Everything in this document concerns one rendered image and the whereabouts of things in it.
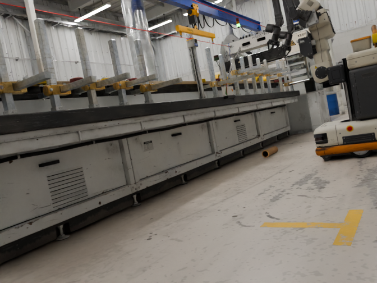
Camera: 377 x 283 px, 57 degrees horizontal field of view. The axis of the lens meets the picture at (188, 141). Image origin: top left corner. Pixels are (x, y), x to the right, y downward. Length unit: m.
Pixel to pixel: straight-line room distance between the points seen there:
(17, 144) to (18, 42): 9.15
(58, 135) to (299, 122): 4.70
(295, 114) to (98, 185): 4.30
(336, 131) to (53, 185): 2.13
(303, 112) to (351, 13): 6.72
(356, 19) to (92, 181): 10.82
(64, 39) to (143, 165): 9.43
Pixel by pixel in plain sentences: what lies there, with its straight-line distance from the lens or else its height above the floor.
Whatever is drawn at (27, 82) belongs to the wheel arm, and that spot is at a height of 0.82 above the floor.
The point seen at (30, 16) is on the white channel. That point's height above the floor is 1.60.
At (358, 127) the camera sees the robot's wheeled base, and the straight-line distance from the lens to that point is 2.97.
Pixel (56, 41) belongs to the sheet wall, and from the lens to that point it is 11.61.
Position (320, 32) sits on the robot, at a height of 1.06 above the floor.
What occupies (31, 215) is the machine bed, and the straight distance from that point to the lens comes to 2.06.
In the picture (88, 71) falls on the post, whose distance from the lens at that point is 2.08.
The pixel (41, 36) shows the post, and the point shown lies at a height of 1.08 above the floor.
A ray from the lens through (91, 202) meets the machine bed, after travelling 2.25.
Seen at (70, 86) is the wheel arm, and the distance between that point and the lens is 1.86.
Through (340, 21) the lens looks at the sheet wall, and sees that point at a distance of 12.34.
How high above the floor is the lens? 0.52
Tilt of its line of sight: 3 degrees down
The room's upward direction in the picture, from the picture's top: 11 degrees counter-clockwise
